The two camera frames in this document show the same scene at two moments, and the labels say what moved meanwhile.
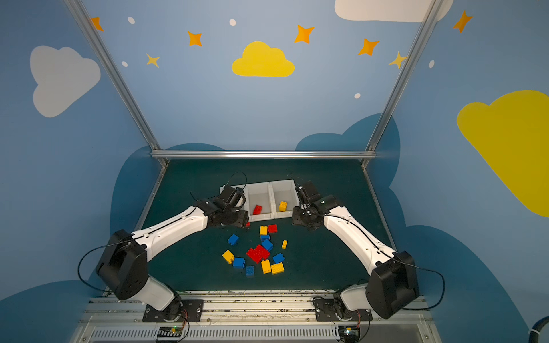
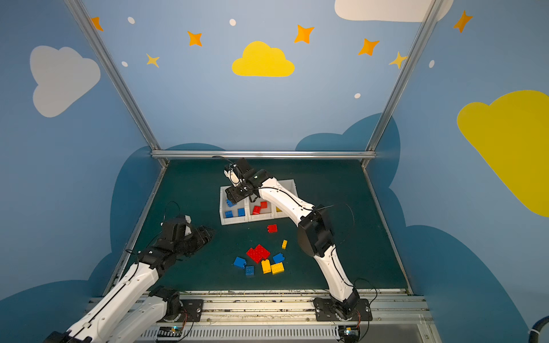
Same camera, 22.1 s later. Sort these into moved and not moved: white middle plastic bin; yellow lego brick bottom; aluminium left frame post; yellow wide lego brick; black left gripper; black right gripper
Moved: black left gripper; black right gripper
Not moved: yellow lego brick bottom; white middle plastic bin; aluminium left frame post; yellow wide lego brick
